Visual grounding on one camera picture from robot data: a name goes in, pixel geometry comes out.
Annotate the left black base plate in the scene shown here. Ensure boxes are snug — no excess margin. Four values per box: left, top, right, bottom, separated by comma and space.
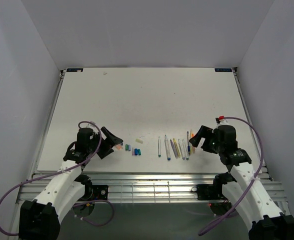
80, 185, 109, 201

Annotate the left blue corner label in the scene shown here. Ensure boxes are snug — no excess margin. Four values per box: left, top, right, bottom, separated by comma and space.
66, 68, 84, 73

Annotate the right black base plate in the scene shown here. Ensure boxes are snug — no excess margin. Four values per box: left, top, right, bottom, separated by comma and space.
191, 184, 226, 201

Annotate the lavender acrylic marker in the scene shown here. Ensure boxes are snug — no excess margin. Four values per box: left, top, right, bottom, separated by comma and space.
178, 139, 185, 160

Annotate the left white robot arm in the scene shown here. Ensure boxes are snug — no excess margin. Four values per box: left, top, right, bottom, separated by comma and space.
18, 127, 123, 240

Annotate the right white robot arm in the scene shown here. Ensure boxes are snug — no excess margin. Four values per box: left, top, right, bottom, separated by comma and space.
189, 124, 294, 240

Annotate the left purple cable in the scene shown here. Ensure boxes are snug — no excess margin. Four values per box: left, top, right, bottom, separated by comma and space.
0, 121, 115, 237

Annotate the clear yellow highlighter cap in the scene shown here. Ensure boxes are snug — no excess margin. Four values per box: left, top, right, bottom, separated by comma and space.
135, 138, 144, 144

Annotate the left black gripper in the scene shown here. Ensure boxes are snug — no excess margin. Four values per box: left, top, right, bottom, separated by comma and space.
87, 126, 123, 159

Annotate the purple cable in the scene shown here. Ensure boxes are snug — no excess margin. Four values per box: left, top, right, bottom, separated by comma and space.
0, 121, 115, 237
198, 116, 265, 237

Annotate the blue ballpoint pen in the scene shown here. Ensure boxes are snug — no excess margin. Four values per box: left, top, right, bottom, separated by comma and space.
186, 131, 191, 156

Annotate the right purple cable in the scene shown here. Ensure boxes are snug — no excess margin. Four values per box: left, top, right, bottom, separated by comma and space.
198, 116, 265, 237

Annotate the blue corner label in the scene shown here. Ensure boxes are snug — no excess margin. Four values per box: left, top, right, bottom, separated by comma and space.
66, 68, 84, 73
214, 68, 233, 73

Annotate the yellow highlighter pen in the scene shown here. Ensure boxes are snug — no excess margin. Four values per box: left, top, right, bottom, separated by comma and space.
173, 138, 181, 158

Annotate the right blue corner label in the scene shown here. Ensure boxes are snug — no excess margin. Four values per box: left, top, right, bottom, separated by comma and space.
214, 68, 233, 73

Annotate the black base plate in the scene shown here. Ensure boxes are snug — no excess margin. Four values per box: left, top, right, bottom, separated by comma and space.
191, 184, 226, 201
80, 185, 109, 201

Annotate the orange highlighter pen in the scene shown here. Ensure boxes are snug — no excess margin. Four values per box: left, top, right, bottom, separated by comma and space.
189, 129, 196, 155

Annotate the clear orange highlighter cap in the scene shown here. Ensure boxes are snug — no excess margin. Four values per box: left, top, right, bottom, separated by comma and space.
115, 145, 123, 150

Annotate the aluminium frame rail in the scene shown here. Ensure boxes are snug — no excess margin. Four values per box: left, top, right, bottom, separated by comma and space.
17, 172, 287, 204

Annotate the blue cap white marker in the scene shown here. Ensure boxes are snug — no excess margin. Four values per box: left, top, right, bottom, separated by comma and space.
164, 134, 171, 161

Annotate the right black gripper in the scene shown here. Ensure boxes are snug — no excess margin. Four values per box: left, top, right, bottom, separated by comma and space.
189, 125, 224, 154

